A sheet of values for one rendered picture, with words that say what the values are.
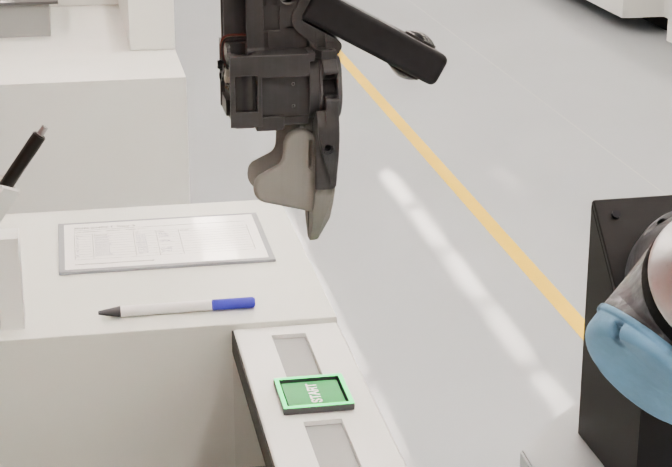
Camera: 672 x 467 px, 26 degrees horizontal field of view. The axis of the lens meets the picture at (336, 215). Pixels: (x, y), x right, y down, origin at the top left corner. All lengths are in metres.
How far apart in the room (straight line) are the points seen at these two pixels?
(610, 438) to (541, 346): 2.33
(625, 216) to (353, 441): 0.38
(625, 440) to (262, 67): 0.50
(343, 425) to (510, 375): 2.40
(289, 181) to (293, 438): 0.19
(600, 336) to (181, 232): 0.58
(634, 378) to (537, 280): 3.02
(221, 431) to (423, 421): 1.96
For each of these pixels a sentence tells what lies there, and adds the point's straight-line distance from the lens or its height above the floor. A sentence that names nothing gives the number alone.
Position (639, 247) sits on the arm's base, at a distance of 1.30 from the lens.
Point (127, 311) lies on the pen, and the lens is 1.31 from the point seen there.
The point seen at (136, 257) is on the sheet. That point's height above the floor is 0.97.
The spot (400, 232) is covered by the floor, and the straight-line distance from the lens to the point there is 4.45.
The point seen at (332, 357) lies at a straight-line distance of 1.23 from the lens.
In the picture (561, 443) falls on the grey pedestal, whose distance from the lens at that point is 1.41.
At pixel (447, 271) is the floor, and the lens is 4.14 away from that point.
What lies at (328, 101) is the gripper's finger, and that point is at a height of 1.21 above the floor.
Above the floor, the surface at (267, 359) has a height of 0.96.
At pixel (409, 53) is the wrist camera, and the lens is 1.07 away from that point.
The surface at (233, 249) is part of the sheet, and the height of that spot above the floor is 0.97.
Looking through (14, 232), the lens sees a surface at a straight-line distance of 1.29.
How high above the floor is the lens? 1.46
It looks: 19 degrees down
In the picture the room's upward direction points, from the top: straight up
